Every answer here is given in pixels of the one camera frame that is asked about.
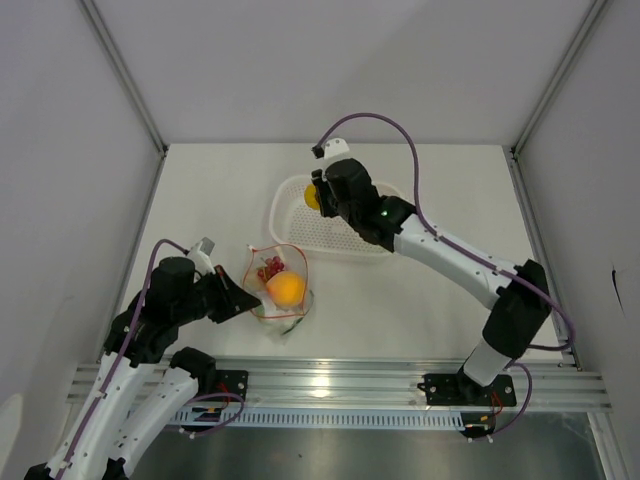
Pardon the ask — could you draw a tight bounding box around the slotted cable duct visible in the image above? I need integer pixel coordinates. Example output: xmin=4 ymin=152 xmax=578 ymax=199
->
xmin=169 ymin=407 xmax=466 ymax=432

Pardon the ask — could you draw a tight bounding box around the yellow pear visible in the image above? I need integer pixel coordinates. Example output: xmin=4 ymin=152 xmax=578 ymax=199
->
xmin=304 ymin=184 xmax=320 ymax=211

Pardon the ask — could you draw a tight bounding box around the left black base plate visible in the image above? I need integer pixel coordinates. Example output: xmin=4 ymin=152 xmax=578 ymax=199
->
xmin=213 ymin=370 xmax=249 ymax=402

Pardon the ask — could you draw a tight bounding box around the purple cable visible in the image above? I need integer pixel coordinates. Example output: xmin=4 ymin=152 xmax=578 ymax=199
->
xmin=319 ymin=113 xmax=576 ymax=441
xmin=49 ymin=239 xmax=189 ymax=479

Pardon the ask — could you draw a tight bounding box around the green leafy vegetable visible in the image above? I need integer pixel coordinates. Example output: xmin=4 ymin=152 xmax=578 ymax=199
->
xmin=282 ymin=300 xmax=314 ymax=336

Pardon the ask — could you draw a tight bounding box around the red grape bunch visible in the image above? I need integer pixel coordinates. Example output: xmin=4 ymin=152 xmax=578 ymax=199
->
xmin=256 ymin=256 xmax=286 ymax=283

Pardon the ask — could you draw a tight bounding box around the aluminium rail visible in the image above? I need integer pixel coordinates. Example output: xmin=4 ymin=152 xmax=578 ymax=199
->
xmin=67 ymin=357 xmax=614 ymax=414

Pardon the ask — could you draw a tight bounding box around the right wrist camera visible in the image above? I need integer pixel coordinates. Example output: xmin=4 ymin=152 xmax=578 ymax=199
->
xmin=311 ymin=138 xmax=350 ymax=162

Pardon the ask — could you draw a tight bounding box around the white perforated plastic basket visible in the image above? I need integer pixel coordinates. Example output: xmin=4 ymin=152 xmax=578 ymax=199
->
xmin=269 ymin=175 xmax=391 ymax=263

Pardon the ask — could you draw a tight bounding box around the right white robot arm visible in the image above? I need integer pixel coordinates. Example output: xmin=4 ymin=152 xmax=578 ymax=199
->
xmin=311 ymin=159 xmax=551 ymax=404

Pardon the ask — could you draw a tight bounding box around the clear orange zip top bag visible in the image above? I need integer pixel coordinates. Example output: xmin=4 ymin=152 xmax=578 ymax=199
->
xmin=242 ymin=243 xmax=315 ymax=343

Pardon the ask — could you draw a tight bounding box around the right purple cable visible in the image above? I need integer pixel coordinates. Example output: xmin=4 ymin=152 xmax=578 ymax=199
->
xmin=319 ymin=113 xmax=576 ymax=441

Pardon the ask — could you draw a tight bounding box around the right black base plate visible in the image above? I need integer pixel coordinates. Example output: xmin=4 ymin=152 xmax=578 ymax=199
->
xmin=417 ymin=373 xmax=517 ymax=407

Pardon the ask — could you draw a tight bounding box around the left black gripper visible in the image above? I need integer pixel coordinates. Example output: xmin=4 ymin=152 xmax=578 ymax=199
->
xmin=175 ymin=264 xmax=261 ymax=324

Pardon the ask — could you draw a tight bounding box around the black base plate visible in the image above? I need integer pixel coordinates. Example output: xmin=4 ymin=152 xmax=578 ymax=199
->
xmin=213 ymin=370 xmax=249 ymax=402
xmin=417 ymin=373 xmax=517 ymax=407

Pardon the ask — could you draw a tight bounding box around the orange fruit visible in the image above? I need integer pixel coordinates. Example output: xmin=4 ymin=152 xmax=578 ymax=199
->
xmin=266 ymin=271 xmax=306 ymax=308

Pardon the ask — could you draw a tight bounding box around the aluminium frame post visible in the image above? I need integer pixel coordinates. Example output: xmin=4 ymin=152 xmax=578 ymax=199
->
xmin=510 ymin=0 xmax=614 ymax=160
xmin=77 ymin=0 xmax=168 ymax=156

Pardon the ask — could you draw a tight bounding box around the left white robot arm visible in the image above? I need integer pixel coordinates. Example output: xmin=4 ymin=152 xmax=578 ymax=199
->
xmin=25 ymin=257 xmax=260 ymax=479

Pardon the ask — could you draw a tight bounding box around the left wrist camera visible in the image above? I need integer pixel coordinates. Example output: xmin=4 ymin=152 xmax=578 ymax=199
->
xmin=186 ymin=237 xmax=215 ymax=276

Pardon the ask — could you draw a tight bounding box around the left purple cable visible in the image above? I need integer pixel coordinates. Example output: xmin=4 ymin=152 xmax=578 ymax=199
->
xmin=49 ymin=239 xmax=189 ymax=479

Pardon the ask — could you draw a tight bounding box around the left aluminium frame post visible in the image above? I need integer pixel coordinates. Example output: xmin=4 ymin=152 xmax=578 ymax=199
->
xmin=77 ymin=0 xmax=168 ymax=156

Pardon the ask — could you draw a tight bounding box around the right aluminium frame post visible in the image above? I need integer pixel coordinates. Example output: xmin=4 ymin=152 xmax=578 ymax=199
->
xmin=510 ymin=0 xmax=614 ymax=160

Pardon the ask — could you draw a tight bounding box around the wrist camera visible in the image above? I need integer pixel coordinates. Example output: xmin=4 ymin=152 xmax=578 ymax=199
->
xmin=186 ymin=237 xmax=215 ymax=276
xmin=311 ymin=138 xmax=350 ymax=162

